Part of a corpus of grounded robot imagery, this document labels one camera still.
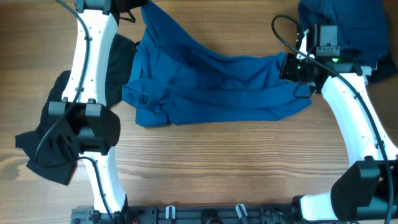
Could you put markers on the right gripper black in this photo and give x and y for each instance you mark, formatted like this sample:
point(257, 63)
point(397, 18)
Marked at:
point(286, 66)

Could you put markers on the blue t-shirt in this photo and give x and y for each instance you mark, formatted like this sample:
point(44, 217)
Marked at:
point(176, 80)

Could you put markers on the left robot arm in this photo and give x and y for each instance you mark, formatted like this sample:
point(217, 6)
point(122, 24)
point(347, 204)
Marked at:
point(83, 126)

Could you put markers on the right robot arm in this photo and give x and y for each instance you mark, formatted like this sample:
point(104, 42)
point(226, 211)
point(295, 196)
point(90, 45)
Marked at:
point(368, 189)

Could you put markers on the folded white garment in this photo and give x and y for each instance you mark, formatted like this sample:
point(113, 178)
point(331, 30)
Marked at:
point(367, 70)

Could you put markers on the folded navy garment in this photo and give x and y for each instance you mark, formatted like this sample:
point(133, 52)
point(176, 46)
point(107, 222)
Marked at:
point(362, 26)

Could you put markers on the folded black garment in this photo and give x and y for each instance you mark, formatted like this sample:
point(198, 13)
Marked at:
point(386, 68)

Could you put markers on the black garment on left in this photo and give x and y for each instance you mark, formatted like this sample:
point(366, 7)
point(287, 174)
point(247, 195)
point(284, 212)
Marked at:
point(58, 151)

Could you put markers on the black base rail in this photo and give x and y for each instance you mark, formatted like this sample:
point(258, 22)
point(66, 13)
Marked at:
point(240, 213)

